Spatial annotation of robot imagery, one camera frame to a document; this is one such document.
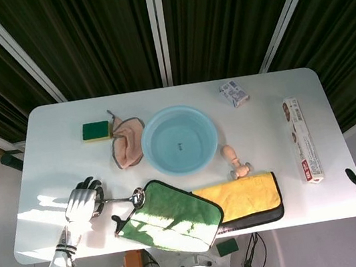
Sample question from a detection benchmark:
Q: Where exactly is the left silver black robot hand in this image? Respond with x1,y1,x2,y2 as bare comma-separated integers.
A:
59,174,110,228

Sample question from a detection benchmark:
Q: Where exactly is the stainless steel ladle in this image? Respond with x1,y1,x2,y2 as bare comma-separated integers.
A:
88,186,149,219

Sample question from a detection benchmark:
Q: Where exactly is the light blue plastic basin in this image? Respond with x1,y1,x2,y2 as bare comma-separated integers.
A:
136,100,224,182

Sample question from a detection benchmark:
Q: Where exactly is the green yellow scouring sponge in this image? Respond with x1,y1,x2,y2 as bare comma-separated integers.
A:
80,118,113,145

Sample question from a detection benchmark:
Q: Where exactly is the pink dishcloth grey trim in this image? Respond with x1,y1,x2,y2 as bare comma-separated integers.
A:
104,104,152,173

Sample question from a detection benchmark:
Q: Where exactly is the orange box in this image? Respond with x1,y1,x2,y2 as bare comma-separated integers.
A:
122,248,146,267

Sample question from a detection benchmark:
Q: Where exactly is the long white cookie box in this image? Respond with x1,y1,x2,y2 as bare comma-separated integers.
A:
281,93,327,188

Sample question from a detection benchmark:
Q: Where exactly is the green microfiber towel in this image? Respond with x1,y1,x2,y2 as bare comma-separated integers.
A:
106,169,231,266

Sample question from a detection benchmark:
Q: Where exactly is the yellow grey microfiber towel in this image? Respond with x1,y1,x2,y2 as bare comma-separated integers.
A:
189,169,288,237

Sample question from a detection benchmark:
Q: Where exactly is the dark green floor sponge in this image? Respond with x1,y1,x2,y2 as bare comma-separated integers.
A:
215,237,240,259

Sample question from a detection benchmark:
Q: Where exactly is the small white blue carton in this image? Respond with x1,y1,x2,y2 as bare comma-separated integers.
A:
216,76,252,111

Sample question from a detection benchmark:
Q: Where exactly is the white frame post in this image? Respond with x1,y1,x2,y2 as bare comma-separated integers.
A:
0,0,66,113
144,0,177,89
247,0,342,74

